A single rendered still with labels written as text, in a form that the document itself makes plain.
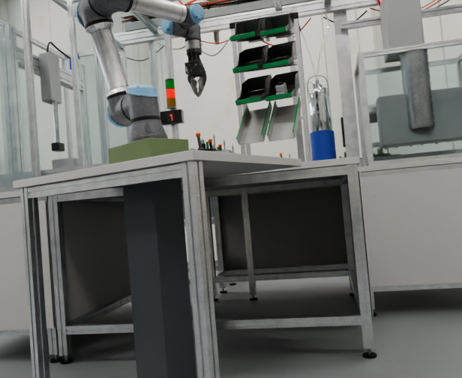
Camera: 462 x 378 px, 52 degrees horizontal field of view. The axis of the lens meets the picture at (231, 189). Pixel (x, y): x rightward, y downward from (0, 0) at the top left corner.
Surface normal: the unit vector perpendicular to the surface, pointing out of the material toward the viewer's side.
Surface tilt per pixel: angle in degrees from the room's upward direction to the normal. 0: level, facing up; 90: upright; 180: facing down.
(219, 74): 90
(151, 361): 90
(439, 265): 90
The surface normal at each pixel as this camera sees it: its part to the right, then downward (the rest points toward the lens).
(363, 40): -0.56, 0.01
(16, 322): -0.20, -0.02
